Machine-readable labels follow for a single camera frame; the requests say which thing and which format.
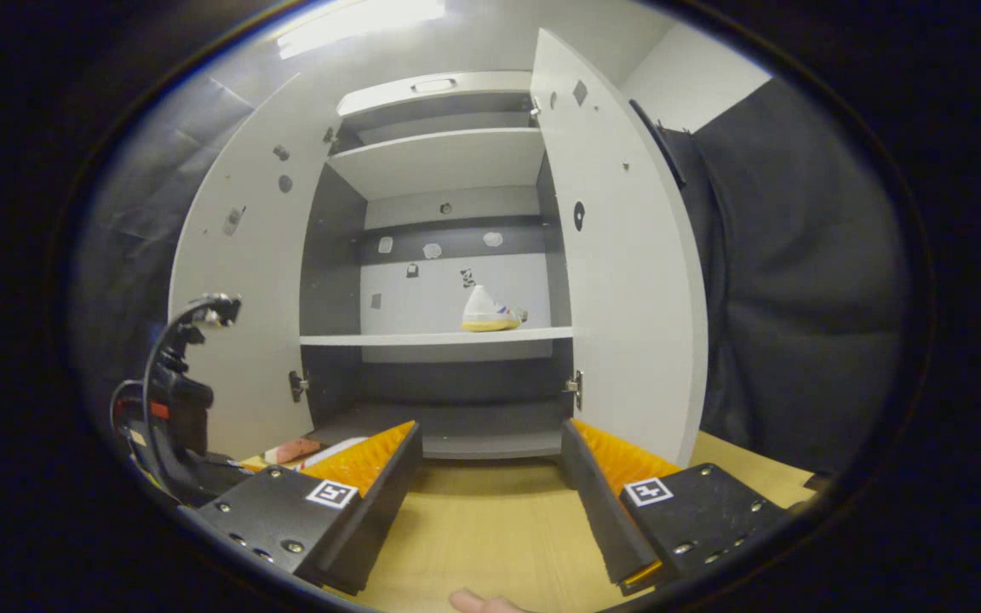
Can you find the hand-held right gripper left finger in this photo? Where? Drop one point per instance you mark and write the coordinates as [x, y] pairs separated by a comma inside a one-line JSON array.
[[384, 502]]

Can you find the white shoe cabinet door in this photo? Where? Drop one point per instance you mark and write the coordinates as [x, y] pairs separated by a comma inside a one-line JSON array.
[[261, 255], [635, 323]]

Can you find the white cabinet drawer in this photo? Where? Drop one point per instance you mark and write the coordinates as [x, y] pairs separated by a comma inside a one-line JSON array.
[[388, 95]]

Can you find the pink green plush toy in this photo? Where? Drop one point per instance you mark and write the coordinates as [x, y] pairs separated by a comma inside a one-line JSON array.
[[290, 451]]

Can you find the white shoe cabinet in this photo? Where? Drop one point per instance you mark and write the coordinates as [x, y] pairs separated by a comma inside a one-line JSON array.
[[439, 162]]

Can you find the black backdrop cloth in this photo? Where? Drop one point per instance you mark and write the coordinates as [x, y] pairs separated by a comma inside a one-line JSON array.
[[797, 298], [141, 213]]

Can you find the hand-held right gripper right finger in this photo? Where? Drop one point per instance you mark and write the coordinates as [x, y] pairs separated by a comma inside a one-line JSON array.
[[601, 511]]

